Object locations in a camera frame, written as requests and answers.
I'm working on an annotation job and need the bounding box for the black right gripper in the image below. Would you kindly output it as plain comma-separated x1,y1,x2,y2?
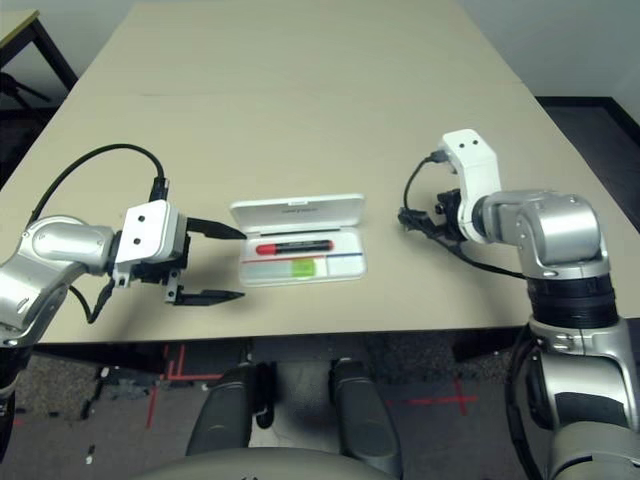
407,188,469,248

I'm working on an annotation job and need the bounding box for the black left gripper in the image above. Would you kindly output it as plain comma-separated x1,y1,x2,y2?
132,216,249,307

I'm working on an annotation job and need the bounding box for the black marker with red cap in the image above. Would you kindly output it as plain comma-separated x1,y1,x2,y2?
254,239,335,256

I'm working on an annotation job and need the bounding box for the pale highlighter with green cap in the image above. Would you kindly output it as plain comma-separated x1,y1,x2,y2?
244,258,317,278

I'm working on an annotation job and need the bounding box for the white plastic pencil case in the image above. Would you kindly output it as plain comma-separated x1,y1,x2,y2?
228,192,370,289

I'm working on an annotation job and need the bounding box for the dark grey left robot leg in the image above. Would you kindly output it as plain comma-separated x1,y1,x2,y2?
185,362,276,456

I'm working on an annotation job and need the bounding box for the dark grey robot leg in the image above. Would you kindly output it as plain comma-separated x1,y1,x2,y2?
329,357,401,476
185,362,276,456

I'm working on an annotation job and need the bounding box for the red floor tape cross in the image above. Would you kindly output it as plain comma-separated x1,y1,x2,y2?
389,377,479,416

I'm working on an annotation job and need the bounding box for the dark grey right robot leg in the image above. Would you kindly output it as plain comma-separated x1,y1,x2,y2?
329,357,401,476

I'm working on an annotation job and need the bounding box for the grey robot torso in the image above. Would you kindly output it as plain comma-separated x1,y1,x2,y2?
129,447,401,480

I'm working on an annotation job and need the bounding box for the black tripod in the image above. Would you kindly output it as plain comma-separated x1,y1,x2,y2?
0,72,51,109

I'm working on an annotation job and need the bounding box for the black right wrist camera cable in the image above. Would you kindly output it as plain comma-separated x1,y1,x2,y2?
402,151,546,480

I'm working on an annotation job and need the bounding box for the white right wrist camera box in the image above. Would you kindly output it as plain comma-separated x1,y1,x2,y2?
430,129,501,244

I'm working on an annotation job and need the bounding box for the side table with black frame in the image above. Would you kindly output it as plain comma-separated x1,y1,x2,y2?
0,9,79,91

